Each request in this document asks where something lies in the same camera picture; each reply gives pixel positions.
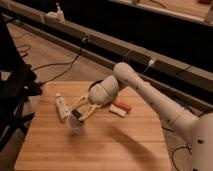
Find green ceramic bowl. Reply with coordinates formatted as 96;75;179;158
88;80;103;92

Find black tripod stand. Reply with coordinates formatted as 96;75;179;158
0;14;44;171

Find white tube with cap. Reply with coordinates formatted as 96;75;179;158
56;93;70;122

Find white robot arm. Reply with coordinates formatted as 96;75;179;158
72;62;213;171

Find black floor cable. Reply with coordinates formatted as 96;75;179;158
16;37;88;84
162;126;194;171

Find white rectangular block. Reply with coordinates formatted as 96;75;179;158
109;104;127;117

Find black floor cable right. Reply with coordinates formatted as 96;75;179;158
162;126;194;171

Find long metal rail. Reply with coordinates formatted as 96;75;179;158
0;0;213;92

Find white device on rail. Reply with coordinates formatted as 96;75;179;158
46;4;65;23

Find black floor cable left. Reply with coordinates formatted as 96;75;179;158
16;37;88;84

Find orange marker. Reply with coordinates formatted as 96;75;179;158
115;101;132;112

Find black eraser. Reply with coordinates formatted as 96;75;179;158
72;110;82;119

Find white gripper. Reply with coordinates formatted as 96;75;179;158
71;75;119;121

